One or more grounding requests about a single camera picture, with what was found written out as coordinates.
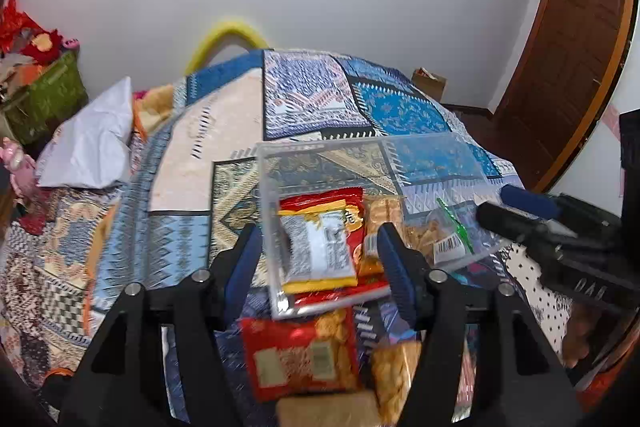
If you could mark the brown wooden door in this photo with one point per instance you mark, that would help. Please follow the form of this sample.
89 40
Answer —
565 57

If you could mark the green storage box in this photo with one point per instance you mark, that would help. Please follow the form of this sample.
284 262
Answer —
50 97

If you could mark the clear plastic container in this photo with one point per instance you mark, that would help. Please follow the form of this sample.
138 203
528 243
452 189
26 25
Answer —
350 167

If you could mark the white dotted bed sheet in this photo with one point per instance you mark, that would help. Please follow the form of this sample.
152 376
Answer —
530 282

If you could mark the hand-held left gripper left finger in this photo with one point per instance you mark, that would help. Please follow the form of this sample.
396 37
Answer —
245 262

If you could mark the orange floral fleece blanket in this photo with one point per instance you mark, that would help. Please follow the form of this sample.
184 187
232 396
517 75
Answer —
155 107

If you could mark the red cracker packet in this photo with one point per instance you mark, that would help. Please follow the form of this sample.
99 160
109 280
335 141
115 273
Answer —
295 357

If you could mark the orange biscuit packet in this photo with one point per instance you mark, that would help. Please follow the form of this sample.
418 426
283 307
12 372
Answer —
395 372

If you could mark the tall orange cracker packet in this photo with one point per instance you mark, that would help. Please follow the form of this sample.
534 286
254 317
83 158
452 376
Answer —
372 217

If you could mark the beige wafer packet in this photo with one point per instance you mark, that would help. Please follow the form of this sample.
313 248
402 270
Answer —
325 409

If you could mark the blue patchwork blanket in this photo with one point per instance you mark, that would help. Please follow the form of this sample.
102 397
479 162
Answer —
200 157

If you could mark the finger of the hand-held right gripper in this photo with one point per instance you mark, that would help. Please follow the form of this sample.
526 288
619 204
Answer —
530 202
510 222

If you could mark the yellow foam noodle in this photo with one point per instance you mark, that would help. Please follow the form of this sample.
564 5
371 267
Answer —
220 32

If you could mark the clear green snack packet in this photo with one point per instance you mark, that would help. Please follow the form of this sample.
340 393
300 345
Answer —
425 232

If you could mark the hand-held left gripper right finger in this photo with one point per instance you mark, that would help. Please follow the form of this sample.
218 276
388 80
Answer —
395 267

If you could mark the pink toy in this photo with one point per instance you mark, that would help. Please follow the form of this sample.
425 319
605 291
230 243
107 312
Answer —
17 164

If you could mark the white pillow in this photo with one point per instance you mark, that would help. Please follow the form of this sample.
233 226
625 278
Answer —
90 142

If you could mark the cardboard box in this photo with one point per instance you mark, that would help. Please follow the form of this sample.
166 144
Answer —
430 84

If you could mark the red packet with white label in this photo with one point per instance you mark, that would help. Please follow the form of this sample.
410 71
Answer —
320 252

